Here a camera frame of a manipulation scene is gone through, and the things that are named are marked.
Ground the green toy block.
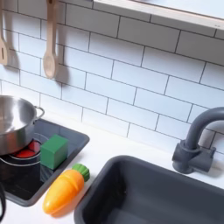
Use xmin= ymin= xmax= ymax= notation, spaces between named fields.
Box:
xmin=39 ymin=134 xmax=69 ymax=171

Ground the orange toy carrot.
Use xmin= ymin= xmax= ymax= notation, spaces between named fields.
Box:
xmin=42 ymin=163 xmax=91 ymax=216

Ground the wooden spoon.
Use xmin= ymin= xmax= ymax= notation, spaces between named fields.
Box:
xmin=43 ymin=0 xmax=60 ymax=80

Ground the dark grey toy tap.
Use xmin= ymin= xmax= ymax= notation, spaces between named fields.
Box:
xmin=171 ymin=106 xmax=224 ymax=175

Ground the dark grey toy sink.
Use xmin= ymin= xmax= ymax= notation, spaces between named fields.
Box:
xmin=73 ymin=155 xmax=224 ymax=224

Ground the light wooden shelf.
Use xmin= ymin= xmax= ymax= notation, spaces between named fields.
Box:
xmin=92 ymin=0 xmax=224 ymax=31

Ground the black toy stove hob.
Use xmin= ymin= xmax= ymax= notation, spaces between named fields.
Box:
xmin=0 ymin=117 xmax=91 ymax=208

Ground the wooden slotted spatula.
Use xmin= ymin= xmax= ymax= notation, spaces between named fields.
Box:
xmin=0 ymin=0 xmax=10 ymax=67

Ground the steel pot with handles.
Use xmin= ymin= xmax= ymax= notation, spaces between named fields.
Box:
xmin=0 ymin=94 xmax=46 ymax=157

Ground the thin black cable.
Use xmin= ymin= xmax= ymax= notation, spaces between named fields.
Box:
xmin=0 ymin=182 xmax=7 ymax=223

